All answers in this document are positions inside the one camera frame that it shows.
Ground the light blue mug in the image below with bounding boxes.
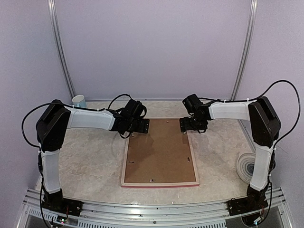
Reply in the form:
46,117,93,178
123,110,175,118
72,95,87,108

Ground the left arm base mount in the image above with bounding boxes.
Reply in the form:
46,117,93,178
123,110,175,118
42,187,83,217

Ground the pink wooden picture frame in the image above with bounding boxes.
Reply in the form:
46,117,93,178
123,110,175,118
120,117,200,190

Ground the left aluminium corner post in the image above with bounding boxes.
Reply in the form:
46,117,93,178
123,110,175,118
47,0,76,98

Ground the brown cardboard backing board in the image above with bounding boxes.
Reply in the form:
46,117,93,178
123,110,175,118
123,118,197,185

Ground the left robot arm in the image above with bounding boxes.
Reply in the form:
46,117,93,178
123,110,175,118
36,99,150,211

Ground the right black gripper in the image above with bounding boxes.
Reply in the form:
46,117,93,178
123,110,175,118
180,114,208,132

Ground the front aluminium rail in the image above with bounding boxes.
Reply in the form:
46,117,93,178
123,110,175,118
15,189,293,228

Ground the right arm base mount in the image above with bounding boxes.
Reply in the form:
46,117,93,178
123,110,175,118
227,184,269,216

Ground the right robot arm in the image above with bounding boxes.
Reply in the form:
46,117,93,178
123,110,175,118
180,94,281,191

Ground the aluminium corner post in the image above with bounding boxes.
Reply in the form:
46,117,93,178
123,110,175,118
47,0,76,98
229,0,258,103

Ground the right aluminium corner post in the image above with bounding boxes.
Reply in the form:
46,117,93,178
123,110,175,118
229,0,258,103

